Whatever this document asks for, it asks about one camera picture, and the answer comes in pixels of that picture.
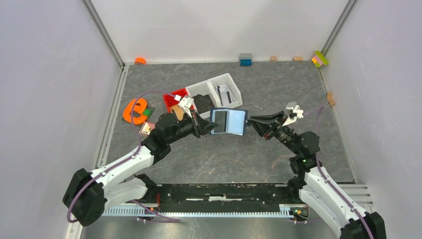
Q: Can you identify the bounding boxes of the white cards in bin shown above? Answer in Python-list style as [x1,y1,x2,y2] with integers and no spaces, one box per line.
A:
[215,84,237,107]

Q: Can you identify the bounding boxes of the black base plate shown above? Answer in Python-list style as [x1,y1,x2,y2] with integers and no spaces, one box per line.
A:
[138,183,303,204]

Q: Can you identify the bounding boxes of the pink white small box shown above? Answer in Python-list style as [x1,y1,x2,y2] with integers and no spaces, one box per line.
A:
[139,121,155,135]

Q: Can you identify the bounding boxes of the curved wooden block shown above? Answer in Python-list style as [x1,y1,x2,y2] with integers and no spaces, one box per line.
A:
[326,92,335,107]

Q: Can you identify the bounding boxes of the orange round toy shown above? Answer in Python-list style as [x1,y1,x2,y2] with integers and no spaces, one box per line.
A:
[134,57,146,65]

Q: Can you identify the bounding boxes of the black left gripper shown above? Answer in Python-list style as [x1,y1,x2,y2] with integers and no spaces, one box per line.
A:
[166,109,218,144]

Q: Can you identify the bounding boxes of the green toy block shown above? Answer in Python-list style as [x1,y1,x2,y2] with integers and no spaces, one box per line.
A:
[142,108,155,119]

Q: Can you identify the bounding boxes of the blue cable comb strip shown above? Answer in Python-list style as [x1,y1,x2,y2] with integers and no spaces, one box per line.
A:
[105,206,301,219]

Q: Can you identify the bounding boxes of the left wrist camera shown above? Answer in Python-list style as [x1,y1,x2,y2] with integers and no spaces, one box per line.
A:
[174,95,194,118]

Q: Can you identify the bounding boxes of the tan object in red bin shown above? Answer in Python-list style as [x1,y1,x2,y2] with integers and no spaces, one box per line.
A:
[171,107,184,120]

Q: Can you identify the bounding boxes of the blue card holder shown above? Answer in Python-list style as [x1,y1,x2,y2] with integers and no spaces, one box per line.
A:
[210,108,249,135]

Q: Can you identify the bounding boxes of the blue grey toy brick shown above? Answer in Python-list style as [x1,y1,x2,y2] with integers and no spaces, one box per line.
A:
[239,53,253,67]

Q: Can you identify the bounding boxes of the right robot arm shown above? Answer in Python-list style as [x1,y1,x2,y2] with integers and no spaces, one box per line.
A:
[246,111,387,239]

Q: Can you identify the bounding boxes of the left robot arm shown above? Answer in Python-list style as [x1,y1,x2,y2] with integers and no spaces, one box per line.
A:
[62,111,217,226]

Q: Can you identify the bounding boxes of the black wallets in bin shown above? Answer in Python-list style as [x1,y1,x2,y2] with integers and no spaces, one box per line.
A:
[193,94,214,114]

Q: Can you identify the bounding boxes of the grey VIP card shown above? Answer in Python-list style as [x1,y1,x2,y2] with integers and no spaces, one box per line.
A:
[212,111,227,134]

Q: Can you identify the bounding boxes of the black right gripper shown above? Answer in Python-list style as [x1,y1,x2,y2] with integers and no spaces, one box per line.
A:
[247,111,301,155]

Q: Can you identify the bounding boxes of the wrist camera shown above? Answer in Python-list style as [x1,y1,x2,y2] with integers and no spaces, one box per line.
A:
[174,95,194,118]
[282,102,304,126]

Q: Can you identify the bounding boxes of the red bin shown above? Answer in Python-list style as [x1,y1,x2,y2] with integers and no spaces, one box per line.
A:
[160,88,194,119]

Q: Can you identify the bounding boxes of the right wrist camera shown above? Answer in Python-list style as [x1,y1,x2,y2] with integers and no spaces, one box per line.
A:
[282,102,304,126]

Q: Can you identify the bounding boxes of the multicolour brick stack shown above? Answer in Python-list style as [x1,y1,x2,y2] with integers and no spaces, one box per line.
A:
[311,51,329,68]

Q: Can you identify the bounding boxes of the white bin with wallets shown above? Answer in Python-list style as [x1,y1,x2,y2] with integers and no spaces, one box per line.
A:
[185,80,221,119]

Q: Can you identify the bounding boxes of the white bin with cards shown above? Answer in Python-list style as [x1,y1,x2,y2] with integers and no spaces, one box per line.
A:
[208,73,243,109]

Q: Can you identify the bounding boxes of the orange letter-shaped toy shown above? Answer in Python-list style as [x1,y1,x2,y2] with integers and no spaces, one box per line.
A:
[122,98,147,125]

